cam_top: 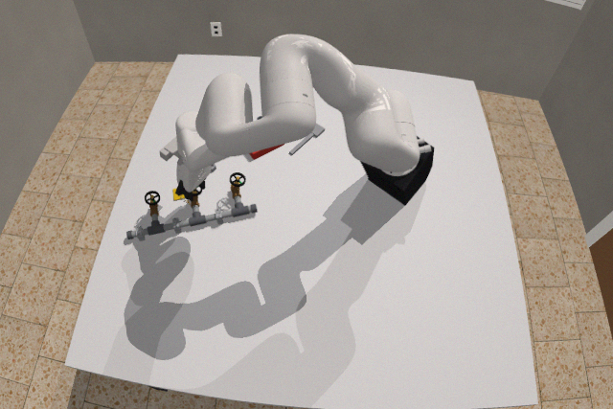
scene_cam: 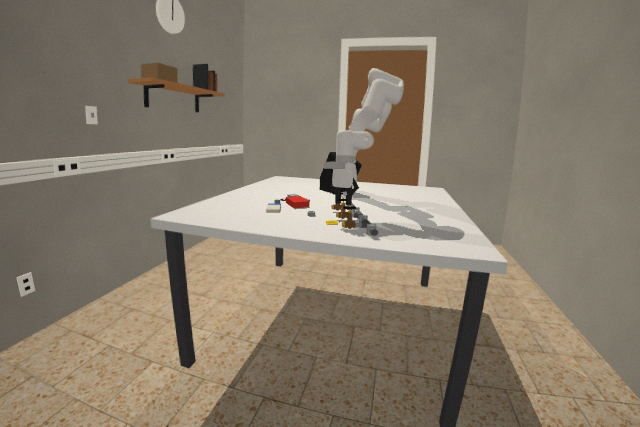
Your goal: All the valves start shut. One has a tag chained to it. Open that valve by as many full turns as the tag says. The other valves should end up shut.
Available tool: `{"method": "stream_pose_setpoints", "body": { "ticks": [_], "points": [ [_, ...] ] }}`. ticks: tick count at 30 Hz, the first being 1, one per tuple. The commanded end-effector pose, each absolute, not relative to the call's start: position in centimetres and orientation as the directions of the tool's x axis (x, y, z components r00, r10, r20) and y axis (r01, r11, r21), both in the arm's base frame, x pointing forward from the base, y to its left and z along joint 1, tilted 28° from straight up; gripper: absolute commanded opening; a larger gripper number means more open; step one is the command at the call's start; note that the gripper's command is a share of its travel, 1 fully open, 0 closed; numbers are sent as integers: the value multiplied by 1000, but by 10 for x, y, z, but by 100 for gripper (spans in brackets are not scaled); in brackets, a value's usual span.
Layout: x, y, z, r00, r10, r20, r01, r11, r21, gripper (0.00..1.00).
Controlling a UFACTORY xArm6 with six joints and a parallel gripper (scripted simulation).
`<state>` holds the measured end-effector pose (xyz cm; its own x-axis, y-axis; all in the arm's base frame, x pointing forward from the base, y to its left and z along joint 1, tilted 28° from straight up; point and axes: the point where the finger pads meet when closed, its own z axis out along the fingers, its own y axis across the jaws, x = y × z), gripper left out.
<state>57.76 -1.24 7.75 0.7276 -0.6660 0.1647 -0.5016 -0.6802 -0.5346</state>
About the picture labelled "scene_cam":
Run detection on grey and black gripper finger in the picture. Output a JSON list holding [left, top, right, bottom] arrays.
[[330, 182, 341, 204], [346, 178, 359, 205]]

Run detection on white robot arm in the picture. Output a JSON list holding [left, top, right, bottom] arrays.
[[324, 68, 404, 169]]

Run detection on red rectangular block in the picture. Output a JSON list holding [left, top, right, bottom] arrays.
[[286, 196, 309, 208]]

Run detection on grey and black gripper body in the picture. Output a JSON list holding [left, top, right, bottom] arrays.
[[332, 163, 357, 188]]

